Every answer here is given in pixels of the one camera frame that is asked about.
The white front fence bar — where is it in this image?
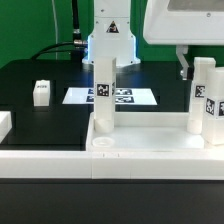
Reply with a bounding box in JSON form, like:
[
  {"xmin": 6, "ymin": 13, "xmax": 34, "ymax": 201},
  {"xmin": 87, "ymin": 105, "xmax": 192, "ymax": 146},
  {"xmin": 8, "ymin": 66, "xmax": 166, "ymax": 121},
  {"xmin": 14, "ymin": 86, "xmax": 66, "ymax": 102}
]
[{"xmin": 0, "ymin": 150, "xmax": 224, "ymax": 180}]

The fiducial marker sheet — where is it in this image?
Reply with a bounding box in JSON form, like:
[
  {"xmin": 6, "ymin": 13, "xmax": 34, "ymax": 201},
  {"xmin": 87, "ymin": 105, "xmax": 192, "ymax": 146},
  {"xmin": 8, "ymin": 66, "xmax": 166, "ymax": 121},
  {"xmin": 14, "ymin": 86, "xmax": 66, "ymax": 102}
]
[{"xmin": 63, "ymin": 87, "xmax": 157, "ymax": 105}]

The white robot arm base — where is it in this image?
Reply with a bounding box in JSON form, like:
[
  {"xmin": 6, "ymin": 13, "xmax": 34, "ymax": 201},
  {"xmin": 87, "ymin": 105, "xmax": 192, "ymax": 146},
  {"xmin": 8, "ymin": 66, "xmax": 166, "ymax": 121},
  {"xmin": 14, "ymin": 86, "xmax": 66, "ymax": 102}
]
[{"xmin": 82, "ymin": 0, "xmax": 140, "ymax": 67}]

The white left fence block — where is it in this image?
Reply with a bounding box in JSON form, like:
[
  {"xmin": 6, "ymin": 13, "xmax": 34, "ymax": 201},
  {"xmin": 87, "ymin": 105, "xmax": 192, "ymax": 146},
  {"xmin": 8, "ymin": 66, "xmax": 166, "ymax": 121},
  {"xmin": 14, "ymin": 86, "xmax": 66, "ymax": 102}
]
[{"xmin": 0, "ymin": 111, "xmax": 12, "ymax": 143}]

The white desk tabletop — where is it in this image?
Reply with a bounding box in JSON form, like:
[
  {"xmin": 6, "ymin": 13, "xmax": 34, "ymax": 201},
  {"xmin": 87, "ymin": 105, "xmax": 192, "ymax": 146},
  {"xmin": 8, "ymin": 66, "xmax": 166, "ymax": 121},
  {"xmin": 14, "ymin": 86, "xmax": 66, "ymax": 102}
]
[{"xmin": 86, "ymin": 112, "xmax": 224, "ymax": 152}]

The white thin cable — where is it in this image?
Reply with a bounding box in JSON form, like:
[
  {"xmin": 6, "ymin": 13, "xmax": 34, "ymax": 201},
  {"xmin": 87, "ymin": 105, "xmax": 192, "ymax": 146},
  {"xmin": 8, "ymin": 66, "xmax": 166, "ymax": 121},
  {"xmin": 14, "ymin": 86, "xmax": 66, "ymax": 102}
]
[{"xmin": 51, "ymin": 0, "xmax": 60, "ymax": 61}]

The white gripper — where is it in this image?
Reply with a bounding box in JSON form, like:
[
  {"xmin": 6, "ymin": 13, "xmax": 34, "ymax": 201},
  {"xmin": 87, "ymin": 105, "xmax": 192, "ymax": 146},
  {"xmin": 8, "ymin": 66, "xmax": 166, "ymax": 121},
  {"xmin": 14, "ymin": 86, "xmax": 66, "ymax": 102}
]
[{"xmin": 143, "ymin": 0, "xmax": 224, "ymax": 80}]

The black cable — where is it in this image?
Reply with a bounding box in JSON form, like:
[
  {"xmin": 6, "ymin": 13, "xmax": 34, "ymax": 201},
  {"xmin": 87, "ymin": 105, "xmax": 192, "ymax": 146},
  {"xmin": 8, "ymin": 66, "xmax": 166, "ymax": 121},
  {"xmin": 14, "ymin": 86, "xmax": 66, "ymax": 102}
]
[{"xmin": 30, "ymin": 0, "xmax": 88, "ymax": 60}]

